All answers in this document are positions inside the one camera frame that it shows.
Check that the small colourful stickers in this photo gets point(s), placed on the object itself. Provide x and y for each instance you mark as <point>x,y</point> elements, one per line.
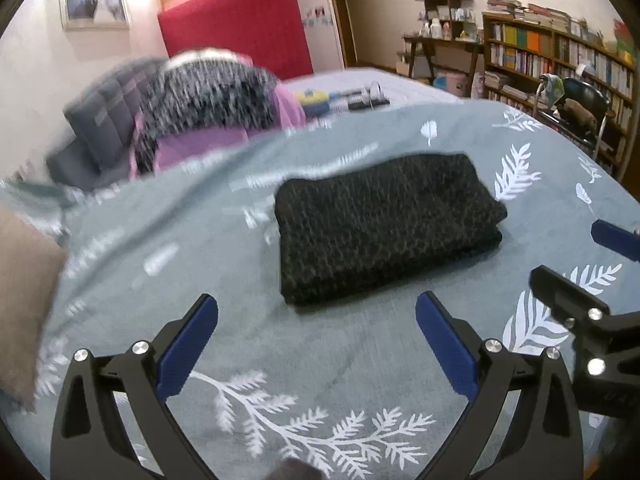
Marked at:
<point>316,16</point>

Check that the dark wooden desk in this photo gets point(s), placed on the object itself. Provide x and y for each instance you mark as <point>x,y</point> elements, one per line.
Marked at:
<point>440,41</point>

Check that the wooden bookshelf with books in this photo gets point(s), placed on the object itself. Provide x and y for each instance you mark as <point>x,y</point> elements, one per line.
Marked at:
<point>525,55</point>

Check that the yellow toy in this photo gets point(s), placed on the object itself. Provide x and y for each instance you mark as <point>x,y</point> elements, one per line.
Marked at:
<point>312,102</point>

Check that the pink storage box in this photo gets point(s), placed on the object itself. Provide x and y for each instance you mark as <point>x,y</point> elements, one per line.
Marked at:
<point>450,82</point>

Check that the teal leaf print blanket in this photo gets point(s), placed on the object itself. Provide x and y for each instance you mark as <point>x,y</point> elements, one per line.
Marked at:
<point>200,260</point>

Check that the dark elongated object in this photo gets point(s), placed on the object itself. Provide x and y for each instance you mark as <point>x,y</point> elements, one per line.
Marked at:
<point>365,105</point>

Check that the red upholstered panel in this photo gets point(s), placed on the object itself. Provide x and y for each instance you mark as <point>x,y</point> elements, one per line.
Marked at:
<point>235,25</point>

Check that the yellow blue items on bed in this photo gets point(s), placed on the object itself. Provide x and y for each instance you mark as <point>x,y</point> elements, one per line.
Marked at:
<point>405,87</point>

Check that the grey upholstered headboard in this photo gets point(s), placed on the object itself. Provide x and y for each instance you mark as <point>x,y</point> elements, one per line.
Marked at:
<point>100,110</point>

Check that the small wooden shelf unit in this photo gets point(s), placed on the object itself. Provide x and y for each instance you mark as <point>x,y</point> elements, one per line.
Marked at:
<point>445,7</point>

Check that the brown cushion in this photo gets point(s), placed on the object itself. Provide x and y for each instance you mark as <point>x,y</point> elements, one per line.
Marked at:
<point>580,110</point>

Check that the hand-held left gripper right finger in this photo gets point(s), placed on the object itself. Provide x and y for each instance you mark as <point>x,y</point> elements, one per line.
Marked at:
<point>447,347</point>

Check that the beige pillow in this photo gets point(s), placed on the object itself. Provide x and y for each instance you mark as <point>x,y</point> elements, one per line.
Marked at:
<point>25,300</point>

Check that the pink cloth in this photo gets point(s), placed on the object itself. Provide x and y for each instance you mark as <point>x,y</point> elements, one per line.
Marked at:
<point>195,145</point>

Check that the black chair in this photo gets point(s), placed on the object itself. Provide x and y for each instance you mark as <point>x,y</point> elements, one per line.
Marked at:
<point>582,92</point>

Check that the dark leopard print pants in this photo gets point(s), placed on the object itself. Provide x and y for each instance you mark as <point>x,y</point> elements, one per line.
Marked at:
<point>380,225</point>

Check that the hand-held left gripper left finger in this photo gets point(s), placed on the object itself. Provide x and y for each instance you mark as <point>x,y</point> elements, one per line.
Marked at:
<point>185,350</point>

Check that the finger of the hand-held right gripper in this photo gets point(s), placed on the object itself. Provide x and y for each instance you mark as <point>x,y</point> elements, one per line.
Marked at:
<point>562,292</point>
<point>612,237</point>

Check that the framed wall picture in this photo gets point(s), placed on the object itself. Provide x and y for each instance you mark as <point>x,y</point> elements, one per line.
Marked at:
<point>95,2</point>

